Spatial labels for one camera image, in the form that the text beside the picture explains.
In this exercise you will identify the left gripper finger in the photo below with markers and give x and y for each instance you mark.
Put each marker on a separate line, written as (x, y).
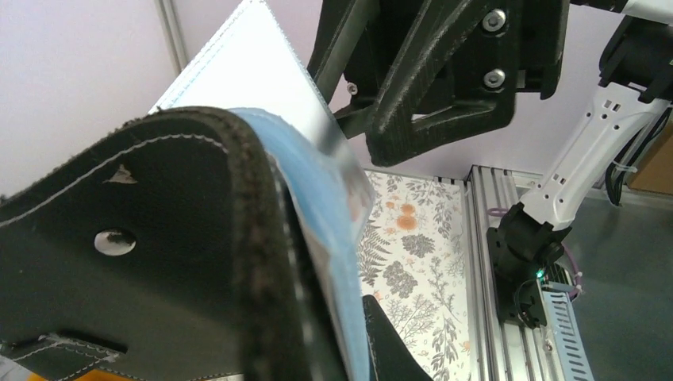
(389, 358)

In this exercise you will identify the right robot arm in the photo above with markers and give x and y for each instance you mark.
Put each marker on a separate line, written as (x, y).
(634, 90)

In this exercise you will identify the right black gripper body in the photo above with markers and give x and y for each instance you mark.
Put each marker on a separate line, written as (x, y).
(342, 23)

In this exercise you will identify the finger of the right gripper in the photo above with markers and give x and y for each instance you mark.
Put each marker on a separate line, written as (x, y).
(430, 73)

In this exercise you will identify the black leather card holder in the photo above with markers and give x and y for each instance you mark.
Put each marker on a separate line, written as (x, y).
(215, 236)

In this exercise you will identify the cardboard box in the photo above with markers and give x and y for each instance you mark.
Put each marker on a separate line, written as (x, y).
(655, 169)

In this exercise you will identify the floral table mat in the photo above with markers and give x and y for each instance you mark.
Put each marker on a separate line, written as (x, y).
(413, 262)

